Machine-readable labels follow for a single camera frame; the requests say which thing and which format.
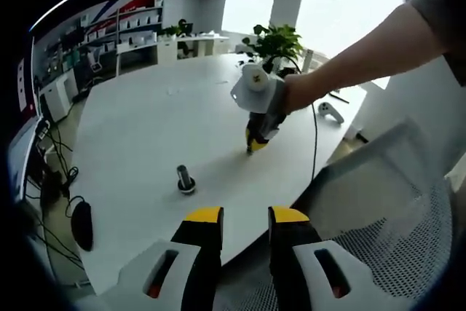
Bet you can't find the black oval device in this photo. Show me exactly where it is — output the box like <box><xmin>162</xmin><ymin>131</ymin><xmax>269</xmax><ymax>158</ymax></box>
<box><xmin>71</xmin><ymin>201</ymin><xmax>94</xmax><ymax>253</ymax></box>

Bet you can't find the computer monitor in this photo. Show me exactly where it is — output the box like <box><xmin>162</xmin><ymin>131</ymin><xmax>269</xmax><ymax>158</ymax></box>
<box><xmin>16</xmin><ymin>56</ymin><xmax>43</xmax><ymax>125</ymax></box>

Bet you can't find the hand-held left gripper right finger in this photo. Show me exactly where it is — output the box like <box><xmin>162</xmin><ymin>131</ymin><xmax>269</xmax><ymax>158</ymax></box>
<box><xmin>268</xmin><ymin>205</ymin><xmax>387</xmax><ymax>311</ymax></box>

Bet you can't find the white game controller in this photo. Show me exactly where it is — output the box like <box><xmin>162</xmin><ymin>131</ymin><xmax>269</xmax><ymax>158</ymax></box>
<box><xmin>317</xmin><ymin>102</ymin><xmax>346</xmax><ymax>125</ymax></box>

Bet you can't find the white shelving with bins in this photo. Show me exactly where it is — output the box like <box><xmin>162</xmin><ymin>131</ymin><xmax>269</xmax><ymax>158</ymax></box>
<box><xmin>43</xmin><ymin>0</ymin><xmax>165</xmax><ymax>71</ymax></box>

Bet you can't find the thick threaded stud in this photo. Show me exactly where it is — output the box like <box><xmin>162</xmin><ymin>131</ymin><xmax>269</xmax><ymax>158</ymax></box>
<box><xmin>175</xmin><ymin>164</ymin><xmax>200</xmax><ymax>195</ymax></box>

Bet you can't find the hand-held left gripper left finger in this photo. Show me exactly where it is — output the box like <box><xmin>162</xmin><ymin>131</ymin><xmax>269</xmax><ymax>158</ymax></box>
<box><xmin>125</xmin><ymin>206</ymin><xmax>224</xmax><ymax>311</ymax></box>

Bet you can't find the person's right hand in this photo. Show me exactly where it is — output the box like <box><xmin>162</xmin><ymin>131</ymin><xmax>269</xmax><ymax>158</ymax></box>
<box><xmin>283</xmin><ymin>73</ymin><xmax>329</xmax><ymax>116</ymax></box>

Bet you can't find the person's shirt sleeve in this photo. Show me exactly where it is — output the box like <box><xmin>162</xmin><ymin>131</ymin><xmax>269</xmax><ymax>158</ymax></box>
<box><xmin>409</xmin><ymin>0</ymin><xmax>466</xmax><ymax>88</ymax></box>

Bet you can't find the large green potted plant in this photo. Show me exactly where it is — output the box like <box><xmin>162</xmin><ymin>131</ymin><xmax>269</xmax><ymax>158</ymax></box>
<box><xmin>242</xmin><ymin>23</ymin><xmax>305</xmax><ymax>74</ymax></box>

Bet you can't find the white office desk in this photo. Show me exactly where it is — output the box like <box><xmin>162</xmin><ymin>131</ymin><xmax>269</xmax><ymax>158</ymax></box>
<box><xmin>115</xmin><ymin>39</ymin><xmax>159</xmax><ymax>77</ymax></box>
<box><xmin>7</xmin><ymin>119</ymin><xmax>52</xmax><ymax>202</ymax></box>

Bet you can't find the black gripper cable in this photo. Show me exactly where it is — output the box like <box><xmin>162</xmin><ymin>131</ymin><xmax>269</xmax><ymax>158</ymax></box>
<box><xmin>267</xmin><ymin>56</ymin><xmax>320</xmax><ymax>181</ymax></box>

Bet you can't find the tangle of black floor cables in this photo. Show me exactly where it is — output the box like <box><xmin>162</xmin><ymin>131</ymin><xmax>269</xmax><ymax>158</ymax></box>
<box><xmin>31</xmin><ymin>117</ymin><xmax>90</xmax><ymax>272</ymax></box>

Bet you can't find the white cylindrical container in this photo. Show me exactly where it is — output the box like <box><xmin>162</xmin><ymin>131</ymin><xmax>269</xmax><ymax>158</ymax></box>
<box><xmin>301</xmin><ymin>47</ymin><xmax>315</xmax><ymax>74</ymax></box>

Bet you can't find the low white cabinet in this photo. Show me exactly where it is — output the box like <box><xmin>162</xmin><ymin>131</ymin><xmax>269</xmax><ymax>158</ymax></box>
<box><xmin>156</xmin><ymin>34</ymin><xmax>230</xmax><ymax>64</ymax></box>

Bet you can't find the grey mesh office chair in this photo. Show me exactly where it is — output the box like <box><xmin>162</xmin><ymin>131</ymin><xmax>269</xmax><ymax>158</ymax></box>
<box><xmin>218</xmin><ymin>121</ymin><xmax>454</xmax><ymax>311</ymax></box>

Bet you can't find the small potted plant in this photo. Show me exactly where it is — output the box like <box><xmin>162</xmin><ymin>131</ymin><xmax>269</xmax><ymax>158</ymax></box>
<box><xmin>159</xmin><ymin>18</ymin><xmax>194</xmax><ymax>39</ymax></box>

